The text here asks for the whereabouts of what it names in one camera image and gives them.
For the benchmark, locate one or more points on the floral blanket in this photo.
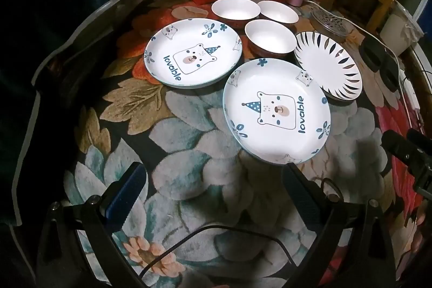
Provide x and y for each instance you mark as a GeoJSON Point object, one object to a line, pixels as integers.
{"type": "Point", "coordinates": [189, 146]}

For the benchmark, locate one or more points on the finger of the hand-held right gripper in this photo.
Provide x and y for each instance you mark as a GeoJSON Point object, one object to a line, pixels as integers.
{"type": "Point", "coordinates": [396, 144]}
{"type": "Point", "coordinates": [420, 139]}

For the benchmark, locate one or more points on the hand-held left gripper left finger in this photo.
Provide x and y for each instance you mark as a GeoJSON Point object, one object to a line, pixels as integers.
{"type": "Point", "coordinates": [125, 197]}

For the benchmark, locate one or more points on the round perforated metal tin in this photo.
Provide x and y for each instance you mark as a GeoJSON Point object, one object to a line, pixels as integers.
{"type": "Point", "coordinates": [329, 22]}

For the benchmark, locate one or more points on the white bucket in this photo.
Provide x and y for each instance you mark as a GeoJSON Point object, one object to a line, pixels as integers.
{"type": "Point", "coordinates": [400, 31]}

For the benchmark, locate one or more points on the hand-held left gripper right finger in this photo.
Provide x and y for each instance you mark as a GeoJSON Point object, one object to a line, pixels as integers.
{"type": "Point", "coordinates": [300, 193]}

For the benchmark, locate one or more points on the white power strip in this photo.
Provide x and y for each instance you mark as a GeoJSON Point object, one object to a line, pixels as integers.
{"type": "Point", "coordinates": [412, 95]}

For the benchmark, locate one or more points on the white bear print plate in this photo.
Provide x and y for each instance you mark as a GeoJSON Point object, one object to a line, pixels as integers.
{"type": "Point", "coordinates": [192, 72]}
{"type": "Point", "coordinates": [276, 136]}

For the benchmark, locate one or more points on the white bowl brown outside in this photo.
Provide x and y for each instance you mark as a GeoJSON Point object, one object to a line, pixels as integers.
{"type": "Point", "coordinates": [270, 35]}
{"type": "Point", "coordinates": [234, 9]}
{"type": "Point", "coordinates": [278, 12]}

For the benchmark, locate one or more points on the black striped white plate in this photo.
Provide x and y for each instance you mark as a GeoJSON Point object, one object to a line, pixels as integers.
{"type": "Point", "coordinates": [324, 67]}

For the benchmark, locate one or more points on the black slipper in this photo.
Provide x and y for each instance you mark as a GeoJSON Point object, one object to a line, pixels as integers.
{"type": "Point", "coordinates": [371, 53]}
{"type": "Point", "coordinates": [389, 73]}

